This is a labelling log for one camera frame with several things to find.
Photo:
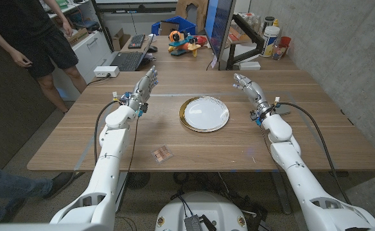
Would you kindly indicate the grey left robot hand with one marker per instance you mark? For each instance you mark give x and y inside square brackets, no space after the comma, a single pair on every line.
[144,88]

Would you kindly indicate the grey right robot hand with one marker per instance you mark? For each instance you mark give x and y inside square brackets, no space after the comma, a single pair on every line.
[255,94]

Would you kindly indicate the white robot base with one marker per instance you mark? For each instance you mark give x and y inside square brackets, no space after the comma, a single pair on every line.
[202,208]

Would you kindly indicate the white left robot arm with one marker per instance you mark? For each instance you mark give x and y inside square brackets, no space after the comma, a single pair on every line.
[113,141]

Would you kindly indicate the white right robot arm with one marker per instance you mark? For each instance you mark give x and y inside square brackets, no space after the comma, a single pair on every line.
[284,147]

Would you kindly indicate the white paper plate gold rim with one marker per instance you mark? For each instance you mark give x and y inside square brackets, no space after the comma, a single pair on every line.
[204,114]

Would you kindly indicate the flat white box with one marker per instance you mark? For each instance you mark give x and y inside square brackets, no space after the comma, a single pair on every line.
[249,65]

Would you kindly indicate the black laptop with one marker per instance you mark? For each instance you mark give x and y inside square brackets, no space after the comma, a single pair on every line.
[128,61]

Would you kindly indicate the black computer mouse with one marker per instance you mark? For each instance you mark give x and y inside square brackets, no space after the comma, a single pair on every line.
[152,49]

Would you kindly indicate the white power strip box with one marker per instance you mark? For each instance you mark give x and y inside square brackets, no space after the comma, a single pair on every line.
[106,71]

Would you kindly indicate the black keyboard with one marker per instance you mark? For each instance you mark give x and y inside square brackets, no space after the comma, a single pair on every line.
[136,41]

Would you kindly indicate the clear glass jar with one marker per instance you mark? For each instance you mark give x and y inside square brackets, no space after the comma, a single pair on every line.
[277,52]

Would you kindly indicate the white paper tag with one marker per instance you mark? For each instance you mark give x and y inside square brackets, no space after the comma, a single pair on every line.
[214,61]

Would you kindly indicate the open cardboard box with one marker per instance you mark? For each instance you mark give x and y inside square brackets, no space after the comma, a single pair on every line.
[120,40]

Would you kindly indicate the white canister blue label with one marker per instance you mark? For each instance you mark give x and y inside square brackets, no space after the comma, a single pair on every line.
[269,41]

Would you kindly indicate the colourful toy airplane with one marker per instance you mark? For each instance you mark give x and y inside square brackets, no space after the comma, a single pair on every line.
[183,44]

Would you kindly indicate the red cup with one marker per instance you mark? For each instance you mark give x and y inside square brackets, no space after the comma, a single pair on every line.
[285,41]

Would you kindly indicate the white drawer cabinet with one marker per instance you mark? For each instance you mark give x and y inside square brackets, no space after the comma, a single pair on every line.
[94,48]

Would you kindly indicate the clear box with brown squares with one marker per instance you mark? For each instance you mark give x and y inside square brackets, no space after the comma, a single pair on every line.
[162,154]

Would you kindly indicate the black lid bottle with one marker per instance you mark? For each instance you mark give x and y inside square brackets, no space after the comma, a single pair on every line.
[267,22]

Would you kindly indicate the yellow bottle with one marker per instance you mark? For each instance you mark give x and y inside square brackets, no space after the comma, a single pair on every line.
[275,23]

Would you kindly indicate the red bowl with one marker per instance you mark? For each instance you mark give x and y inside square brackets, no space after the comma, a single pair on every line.
[202,40]

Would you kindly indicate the blue plastic bin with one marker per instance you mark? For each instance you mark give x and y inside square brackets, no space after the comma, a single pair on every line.
[184,24]

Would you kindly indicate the computer monitor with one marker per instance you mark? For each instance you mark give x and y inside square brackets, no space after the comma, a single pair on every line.
[219,25]

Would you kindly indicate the small cardboard box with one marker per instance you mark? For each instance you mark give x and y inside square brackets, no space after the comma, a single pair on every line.
[78,36]

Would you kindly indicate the black round fan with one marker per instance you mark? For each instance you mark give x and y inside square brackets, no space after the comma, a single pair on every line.
[137,180]

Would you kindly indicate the grey metal table leg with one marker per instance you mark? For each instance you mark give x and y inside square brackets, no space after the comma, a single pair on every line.
[279,192]
[122,186]

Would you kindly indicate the person in black shorts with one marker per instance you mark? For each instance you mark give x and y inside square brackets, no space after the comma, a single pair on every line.
[23,25]

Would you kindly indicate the grey finned box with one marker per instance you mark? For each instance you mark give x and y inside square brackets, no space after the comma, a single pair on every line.
[193,224]

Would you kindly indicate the person in blue jeans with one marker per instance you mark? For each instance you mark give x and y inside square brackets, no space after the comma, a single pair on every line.
[7,189]

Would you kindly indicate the black metal post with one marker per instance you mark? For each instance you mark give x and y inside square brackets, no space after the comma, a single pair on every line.
[102,25]

